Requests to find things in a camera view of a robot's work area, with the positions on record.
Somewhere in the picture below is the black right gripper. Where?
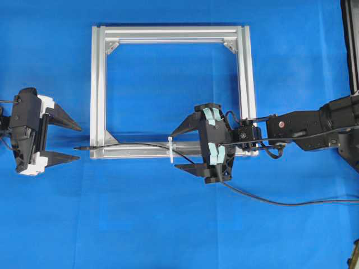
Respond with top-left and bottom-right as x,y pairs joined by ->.
171,103 -> 234,184

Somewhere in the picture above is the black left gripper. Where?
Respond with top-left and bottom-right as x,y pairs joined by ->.
10,87 -> 82,176

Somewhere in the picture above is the black USB cable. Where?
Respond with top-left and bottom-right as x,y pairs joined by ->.
73,131 -> 348,166

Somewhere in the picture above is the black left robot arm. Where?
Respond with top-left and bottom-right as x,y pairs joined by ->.
1,87 -> 81,176

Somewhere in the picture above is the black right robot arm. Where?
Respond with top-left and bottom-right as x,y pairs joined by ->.
171,95 -> 358,183

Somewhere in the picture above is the white zip tie loop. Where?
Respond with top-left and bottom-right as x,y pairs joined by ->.
168,136 -> 174,164

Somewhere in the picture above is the blue table cloth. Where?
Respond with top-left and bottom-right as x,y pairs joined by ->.
1,1 -> 358,268

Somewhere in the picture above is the black camera cable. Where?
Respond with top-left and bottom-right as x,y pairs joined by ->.
214,165 -> 359,207

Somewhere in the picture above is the silver aluminium extrusion frame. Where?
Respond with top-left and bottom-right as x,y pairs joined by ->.
89,25 -> 256,160

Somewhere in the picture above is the black frame post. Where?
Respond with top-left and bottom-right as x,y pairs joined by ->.
340,0 -> 358,95

